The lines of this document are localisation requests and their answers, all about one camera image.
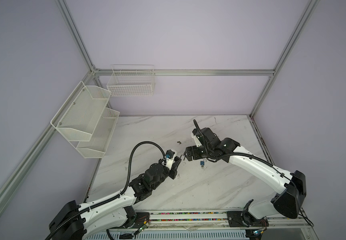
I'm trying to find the lower white mesh shelf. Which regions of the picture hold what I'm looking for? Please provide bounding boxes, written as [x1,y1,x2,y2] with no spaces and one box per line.
[77,108,120,159]

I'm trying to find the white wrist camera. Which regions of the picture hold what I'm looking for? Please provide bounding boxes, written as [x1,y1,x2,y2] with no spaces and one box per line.
[191,133,202,147]
[162,150,177,170]

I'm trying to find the base rail with cable tray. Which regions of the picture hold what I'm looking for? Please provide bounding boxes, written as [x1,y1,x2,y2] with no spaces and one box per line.
[62,209,314,240]

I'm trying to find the white mesh shelf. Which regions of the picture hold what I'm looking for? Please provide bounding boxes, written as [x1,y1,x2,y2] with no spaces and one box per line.
[77,108,120,159]
[50,82,111,142]

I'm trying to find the upper white mesh shelf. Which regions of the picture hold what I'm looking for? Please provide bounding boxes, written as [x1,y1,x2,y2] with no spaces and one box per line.
[50,82,111,142]

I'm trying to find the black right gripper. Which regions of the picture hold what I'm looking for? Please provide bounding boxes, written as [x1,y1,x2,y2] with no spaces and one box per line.
[181,144,211,161]

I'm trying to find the aluminium frame profiles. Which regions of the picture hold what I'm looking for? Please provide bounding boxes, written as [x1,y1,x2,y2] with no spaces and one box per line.
[0,1,319,217]

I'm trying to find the white wire wall basket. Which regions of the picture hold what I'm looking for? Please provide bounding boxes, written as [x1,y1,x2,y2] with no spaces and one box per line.
[107,65,155,97]

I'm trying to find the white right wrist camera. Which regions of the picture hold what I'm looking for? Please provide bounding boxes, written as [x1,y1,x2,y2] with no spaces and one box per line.
[191,133,202,147]

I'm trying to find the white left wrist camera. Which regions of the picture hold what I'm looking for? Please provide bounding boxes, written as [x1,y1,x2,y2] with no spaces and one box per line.
[162,150,177,170]

